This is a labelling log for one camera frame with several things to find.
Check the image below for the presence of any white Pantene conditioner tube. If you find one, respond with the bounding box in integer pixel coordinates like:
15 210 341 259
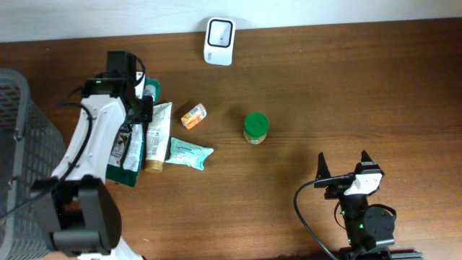
144 102 172 173

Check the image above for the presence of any small orange white box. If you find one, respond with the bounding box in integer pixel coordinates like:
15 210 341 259
181 103 207 129

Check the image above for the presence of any green white 3M pouch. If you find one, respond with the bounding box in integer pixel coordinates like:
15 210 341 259
105 123 148 187

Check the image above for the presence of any teal wet wipes pack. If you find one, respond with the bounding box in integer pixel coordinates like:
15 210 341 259
166 137 214 170

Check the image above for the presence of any green lid glass jar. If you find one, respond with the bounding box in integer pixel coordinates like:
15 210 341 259
243 112 269 144

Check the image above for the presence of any right black and white arm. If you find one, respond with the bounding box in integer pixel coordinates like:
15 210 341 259
314 151 396 259

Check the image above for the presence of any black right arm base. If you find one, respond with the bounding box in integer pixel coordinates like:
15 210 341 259
340 249 424 260

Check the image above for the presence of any left black and white arm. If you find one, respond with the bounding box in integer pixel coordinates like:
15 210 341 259
30 51 153 259

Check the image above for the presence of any white barcode scanner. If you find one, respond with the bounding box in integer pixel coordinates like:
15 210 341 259
204 17 236 66

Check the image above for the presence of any grey plastic mesh basket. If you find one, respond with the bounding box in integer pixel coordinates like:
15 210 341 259
1 69 66 259

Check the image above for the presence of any left black cable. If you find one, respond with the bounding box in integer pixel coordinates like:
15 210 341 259
0 86 95 221

